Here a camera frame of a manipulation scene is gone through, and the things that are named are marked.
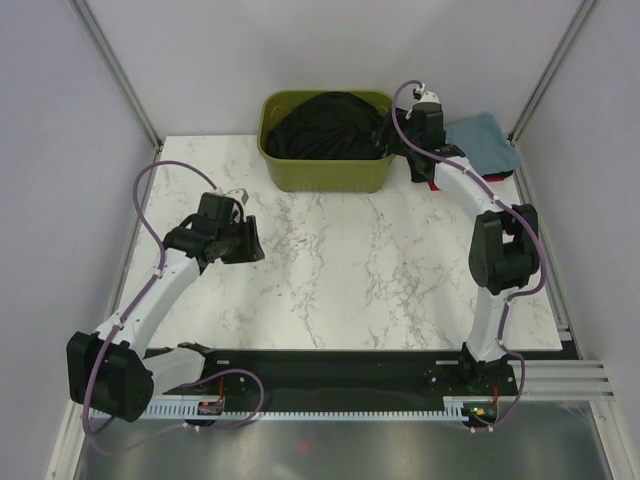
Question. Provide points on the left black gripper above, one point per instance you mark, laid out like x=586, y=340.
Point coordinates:
x=251, y=250

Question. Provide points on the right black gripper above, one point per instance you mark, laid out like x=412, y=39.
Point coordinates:
x=394, y=145

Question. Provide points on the black t shirt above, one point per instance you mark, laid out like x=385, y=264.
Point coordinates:
x=500, y=175

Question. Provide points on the blue-grey t shirt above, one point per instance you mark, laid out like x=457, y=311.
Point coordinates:
x=482, y=140

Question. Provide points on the red t shirt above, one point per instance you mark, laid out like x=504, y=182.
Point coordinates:
x=433, y=187

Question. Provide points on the olive green plastic bin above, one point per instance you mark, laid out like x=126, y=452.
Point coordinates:
x=294, y=174

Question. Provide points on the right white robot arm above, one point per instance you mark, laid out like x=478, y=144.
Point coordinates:
x=505, y=258

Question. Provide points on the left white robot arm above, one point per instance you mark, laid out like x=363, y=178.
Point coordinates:
x=109, y=369

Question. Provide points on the black clothes in bin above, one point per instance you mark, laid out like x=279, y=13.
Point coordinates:
x=330, y=126

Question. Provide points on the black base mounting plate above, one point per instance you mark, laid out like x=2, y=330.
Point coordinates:
x=298, y=381

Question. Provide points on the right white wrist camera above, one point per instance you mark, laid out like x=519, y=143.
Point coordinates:
x=425, y=101

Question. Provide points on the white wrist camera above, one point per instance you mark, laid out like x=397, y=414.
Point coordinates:
x=425, y=101
x=240, y=194

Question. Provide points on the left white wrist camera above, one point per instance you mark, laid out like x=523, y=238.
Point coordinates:
x=240, y=194

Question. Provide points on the white slotted cable duct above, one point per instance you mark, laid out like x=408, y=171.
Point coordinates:
x=190, y=408

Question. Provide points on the right aluminium frame post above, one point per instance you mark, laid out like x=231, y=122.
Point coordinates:
x=560, y=54

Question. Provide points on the aluminium frame post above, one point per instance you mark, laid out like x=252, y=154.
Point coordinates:
x=98, y=37
x=560, y=54

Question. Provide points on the left aluminium frame post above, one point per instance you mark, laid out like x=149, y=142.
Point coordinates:
x=98, y=37

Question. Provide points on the front aluminium rail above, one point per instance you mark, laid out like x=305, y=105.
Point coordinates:
x=566, y=380

